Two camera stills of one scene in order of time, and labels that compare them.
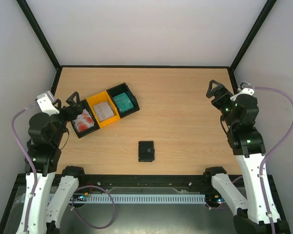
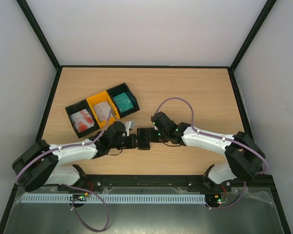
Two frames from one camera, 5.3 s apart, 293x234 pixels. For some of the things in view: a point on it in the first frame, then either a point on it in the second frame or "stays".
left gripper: [77, 108] → [132, 144]
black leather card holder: [146, 151] → [143, 138]
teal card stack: [123, 102] stays
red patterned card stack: [84, 122] stays
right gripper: [218, 95] → [144, 138]
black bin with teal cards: [125, 101] stays
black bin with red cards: [86, 123] stays
